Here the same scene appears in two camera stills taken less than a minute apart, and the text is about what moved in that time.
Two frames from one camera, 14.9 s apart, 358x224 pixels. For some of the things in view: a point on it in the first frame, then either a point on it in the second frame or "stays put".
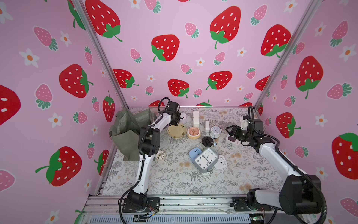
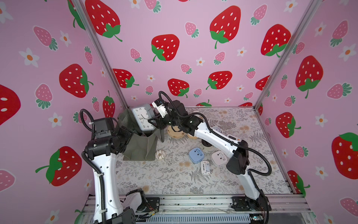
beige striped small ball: (160, 154) stays put
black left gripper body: (176, 118) to (121, 137)
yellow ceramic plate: (177, 131) stays put
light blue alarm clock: (194, 153) stays put
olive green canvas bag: (126, 127) stays put
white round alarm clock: (215, 132) stays put
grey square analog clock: (206, 161) to (142, 114)
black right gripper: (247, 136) to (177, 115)
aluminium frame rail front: (170, 205) stays put
